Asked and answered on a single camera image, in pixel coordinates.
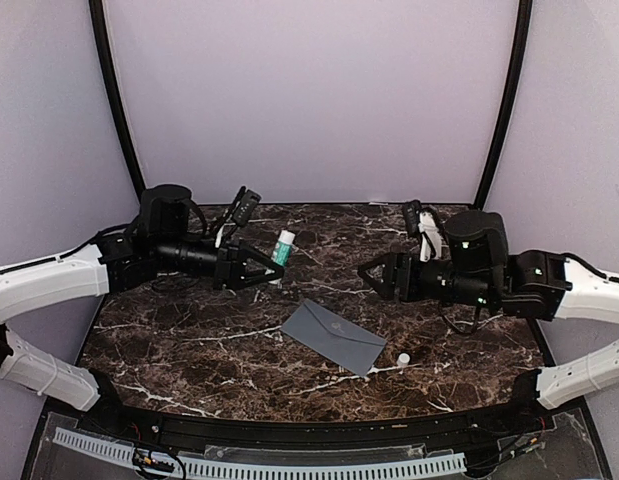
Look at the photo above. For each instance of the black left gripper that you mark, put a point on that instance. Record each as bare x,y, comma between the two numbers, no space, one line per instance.
225,271

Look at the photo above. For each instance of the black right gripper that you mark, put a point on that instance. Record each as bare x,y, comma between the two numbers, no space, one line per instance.
392,269

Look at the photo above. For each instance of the green white glue stick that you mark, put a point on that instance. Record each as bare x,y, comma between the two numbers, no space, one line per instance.
283,248

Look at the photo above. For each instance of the blue-grey envelope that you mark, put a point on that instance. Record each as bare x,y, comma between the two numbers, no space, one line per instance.
333,337

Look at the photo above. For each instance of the white glue stick cap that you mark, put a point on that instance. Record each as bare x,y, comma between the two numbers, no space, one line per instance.
403,360

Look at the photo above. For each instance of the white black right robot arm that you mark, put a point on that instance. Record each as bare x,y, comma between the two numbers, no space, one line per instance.
465,261

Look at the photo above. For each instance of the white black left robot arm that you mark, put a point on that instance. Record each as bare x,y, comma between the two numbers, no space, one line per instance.
170,234

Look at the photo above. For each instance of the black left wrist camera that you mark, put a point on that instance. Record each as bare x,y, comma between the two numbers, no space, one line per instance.
247,201

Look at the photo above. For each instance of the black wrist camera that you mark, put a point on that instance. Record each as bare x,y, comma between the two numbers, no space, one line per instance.
411,213
247,201

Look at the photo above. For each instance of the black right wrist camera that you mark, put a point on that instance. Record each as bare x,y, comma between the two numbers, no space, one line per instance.
411,213

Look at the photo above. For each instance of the black front table rail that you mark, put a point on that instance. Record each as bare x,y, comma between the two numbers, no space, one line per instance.
483,426

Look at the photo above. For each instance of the black right frame post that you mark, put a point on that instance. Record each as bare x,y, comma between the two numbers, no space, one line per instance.
510,89

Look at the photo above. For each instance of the black frame post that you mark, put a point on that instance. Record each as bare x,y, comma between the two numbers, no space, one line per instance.
510,89
109,76

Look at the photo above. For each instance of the white slotted cable duct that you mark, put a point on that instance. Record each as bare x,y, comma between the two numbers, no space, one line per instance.
235,464

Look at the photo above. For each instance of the black left frame post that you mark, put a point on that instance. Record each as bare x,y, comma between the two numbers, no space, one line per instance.
109,76

